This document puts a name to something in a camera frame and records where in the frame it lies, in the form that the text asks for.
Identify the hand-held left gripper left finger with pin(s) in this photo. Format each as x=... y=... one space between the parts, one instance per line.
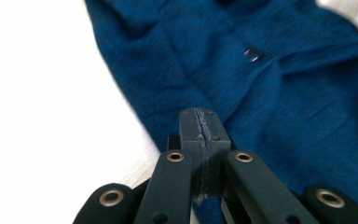
x=192 y=130

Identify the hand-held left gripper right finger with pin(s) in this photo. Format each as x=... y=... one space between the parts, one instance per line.
x=216 y=137

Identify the blue shirt with white print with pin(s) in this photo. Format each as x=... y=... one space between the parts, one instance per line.
x=276 y=109

